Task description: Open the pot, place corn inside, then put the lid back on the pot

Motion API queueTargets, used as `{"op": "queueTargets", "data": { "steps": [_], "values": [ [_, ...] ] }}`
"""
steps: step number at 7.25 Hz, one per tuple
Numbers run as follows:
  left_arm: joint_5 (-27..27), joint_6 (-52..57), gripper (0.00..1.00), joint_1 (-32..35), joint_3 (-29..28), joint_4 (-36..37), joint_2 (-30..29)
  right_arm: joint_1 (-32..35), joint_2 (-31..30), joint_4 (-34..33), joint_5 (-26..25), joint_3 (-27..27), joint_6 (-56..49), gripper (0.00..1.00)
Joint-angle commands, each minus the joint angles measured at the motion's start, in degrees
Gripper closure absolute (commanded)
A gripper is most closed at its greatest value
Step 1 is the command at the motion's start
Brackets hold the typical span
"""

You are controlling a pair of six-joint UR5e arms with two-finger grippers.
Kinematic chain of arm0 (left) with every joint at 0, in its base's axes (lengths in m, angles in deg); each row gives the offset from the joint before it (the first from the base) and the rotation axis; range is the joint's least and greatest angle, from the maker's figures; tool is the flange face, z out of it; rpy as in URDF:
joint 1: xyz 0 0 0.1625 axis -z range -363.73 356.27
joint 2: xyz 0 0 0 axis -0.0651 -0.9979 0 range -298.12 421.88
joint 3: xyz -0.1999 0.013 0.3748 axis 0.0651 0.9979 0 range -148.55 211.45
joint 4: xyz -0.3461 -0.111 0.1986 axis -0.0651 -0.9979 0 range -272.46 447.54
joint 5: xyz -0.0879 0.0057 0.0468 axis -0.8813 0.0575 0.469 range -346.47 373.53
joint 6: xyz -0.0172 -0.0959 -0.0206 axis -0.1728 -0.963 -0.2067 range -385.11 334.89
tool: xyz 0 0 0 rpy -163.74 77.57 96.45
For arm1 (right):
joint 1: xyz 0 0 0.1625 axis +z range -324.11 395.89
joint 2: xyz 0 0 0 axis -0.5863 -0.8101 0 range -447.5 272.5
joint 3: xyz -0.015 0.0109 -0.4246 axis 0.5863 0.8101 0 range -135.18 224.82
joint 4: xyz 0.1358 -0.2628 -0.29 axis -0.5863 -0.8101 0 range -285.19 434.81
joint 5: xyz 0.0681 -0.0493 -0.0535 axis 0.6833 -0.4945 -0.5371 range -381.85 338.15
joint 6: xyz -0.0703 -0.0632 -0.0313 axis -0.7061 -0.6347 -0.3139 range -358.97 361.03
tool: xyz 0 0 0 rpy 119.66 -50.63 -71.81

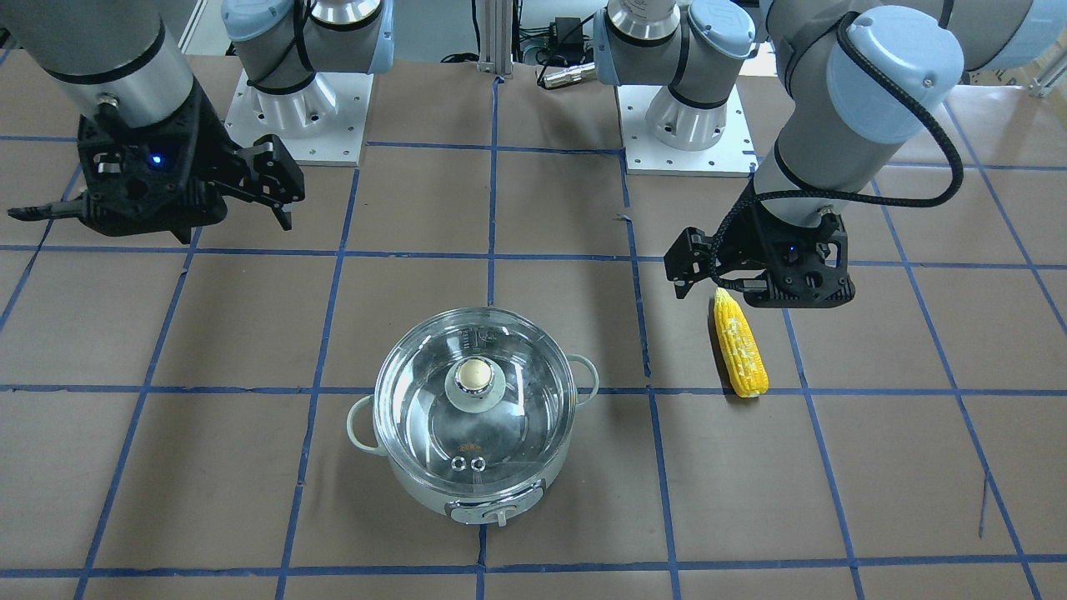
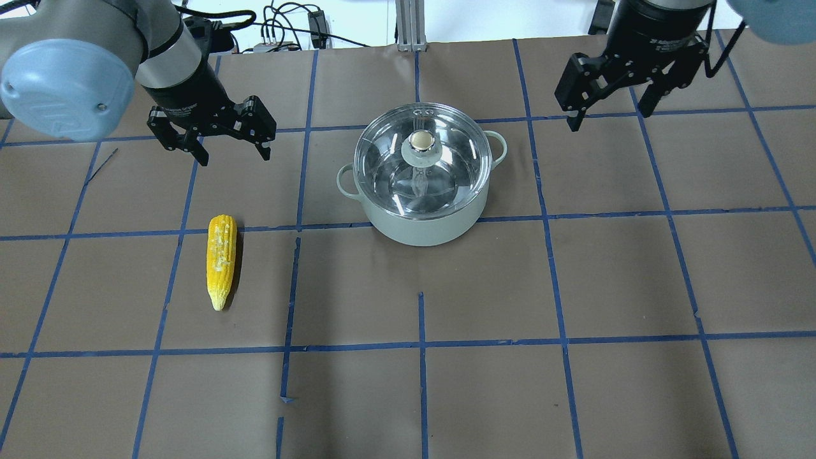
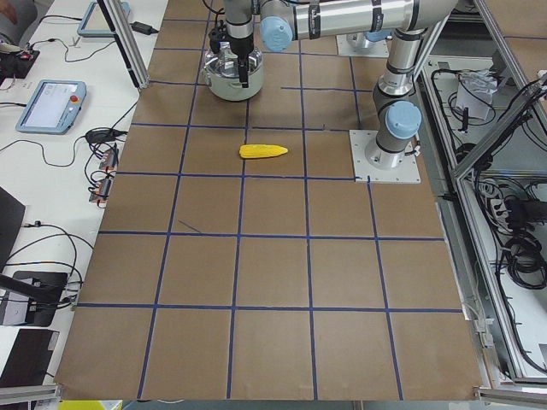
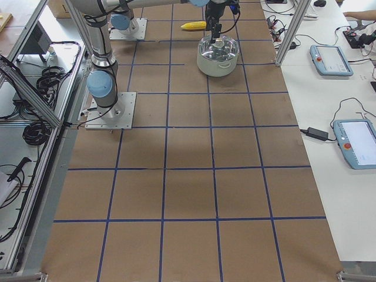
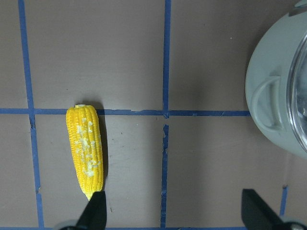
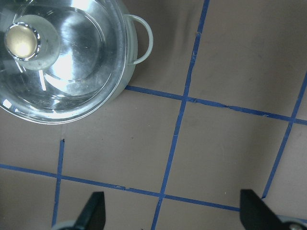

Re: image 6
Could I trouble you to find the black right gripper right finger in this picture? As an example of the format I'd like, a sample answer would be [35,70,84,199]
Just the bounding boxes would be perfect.
[240,189,285,230]

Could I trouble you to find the glass pot lid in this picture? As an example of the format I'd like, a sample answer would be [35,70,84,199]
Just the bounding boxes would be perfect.
[0,0,127,124]

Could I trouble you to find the white metal pot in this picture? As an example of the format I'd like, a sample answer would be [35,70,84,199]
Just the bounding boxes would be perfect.
[105,0,154,106]

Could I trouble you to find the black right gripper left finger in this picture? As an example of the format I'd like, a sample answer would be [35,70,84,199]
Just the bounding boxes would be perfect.
[75,192,106,230]

